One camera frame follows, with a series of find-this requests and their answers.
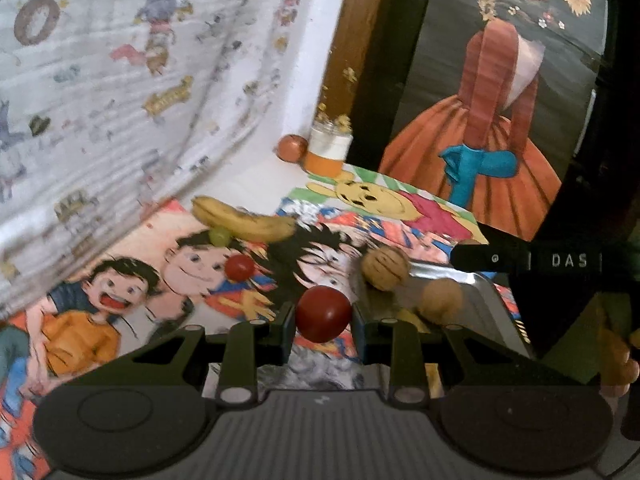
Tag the wall poster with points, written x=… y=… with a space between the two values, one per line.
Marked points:
x=500 y=110

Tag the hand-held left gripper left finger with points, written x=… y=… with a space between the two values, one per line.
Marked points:
x=287 y=335

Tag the white and orange jar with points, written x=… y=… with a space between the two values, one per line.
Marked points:
x=327 y=152

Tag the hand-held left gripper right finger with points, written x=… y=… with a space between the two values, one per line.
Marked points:
x=360 y=335

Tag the red brown apple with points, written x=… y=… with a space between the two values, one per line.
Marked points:
x=292 y=148

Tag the yellow banana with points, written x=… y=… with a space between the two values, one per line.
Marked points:
x=250 y=227

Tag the dark door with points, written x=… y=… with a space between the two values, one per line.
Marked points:
x=385 y=110

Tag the red cherry tomato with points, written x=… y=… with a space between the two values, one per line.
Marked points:
x=239 y=267
x=322 y=312

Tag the small brown round fruit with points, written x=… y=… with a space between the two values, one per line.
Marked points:
x=441 y=301

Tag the yellow bear cartoon sheet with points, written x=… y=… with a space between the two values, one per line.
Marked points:
x=370 y=195

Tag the metal tray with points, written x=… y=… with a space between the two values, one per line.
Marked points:
x=480 y=320

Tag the green grape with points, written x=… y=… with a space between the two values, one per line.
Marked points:
x=220 y=237

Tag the brown wooden door frame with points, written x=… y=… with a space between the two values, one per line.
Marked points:
x=360 y=50

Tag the person's right hand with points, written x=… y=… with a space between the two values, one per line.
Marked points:
x=617 y=365

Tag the white cartoon printed blanket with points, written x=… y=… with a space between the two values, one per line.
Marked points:
x=100 y=110

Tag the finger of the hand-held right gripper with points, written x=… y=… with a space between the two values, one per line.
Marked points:
x=492 y=259

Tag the colourful anime cartoon sheet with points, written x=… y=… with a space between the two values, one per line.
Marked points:
x=125 y=285

